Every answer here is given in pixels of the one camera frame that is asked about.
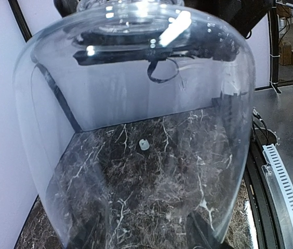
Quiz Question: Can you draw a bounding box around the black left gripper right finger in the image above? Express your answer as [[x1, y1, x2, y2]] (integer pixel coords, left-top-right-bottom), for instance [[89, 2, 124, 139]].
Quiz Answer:
[[187, 211, 230, 248]]

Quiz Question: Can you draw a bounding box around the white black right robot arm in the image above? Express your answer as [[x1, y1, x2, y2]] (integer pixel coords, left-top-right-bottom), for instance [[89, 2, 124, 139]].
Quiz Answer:
[[54, 1, 273, 63]]

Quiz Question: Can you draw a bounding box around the black right rear frame post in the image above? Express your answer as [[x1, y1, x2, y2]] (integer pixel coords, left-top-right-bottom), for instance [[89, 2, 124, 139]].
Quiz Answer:
[[268, 1, 282, 94]]

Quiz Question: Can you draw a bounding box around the white flip bottle cap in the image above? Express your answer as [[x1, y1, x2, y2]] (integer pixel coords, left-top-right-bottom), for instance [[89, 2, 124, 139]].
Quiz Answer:
[[139, 139, 150, 151]]

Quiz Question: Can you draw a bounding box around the large clear plastic bottle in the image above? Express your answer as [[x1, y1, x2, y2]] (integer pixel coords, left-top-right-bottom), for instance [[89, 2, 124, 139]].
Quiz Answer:
[[13, 1, 256, 248]]

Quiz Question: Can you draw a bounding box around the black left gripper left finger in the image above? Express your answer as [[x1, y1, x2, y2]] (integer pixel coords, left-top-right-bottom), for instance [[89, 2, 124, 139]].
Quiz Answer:
[[65, 215, 107, 248]]

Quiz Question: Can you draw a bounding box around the black left rear frame post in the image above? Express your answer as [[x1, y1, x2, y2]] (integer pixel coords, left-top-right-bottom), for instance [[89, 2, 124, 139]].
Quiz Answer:
[[8, 0, 82, 133]]

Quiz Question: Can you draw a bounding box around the black frame post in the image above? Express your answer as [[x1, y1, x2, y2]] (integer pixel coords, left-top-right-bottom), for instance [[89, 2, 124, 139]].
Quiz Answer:
[[8, 0, 82, 133], [268, 1, 282, 94]]

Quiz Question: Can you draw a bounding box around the white slotted cable duct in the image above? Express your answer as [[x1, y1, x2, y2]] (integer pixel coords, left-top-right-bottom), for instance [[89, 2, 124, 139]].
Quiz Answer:
[[262, 144, 293, 248]]

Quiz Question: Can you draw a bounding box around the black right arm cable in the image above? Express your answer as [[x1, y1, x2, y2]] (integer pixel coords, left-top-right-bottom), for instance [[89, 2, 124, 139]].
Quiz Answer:
[[146, 57, 181, 84]]

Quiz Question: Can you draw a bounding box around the black front table rail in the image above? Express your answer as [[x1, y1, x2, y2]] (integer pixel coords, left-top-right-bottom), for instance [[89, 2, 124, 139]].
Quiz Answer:
[[243, 126, 285, 248]]

